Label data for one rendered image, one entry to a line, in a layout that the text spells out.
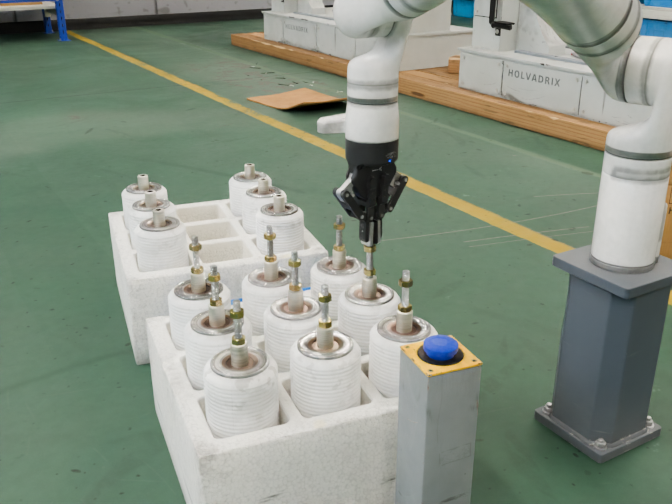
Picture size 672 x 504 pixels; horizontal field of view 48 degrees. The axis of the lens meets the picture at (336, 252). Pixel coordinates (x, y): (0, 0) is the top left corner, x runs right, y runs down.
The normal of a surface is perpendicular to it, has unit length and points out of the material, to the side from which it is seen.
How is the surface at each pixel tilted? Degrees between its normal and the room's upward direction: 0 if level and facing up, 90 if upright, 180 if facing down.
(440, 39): 90
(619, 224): 90
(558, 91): 90
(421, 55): 90
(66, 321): 0
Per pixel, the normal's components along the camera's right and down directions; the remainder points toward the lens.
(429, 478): 0.38, 0.36
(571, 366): -0.86, 0.20
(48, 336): 0.00, -0.92
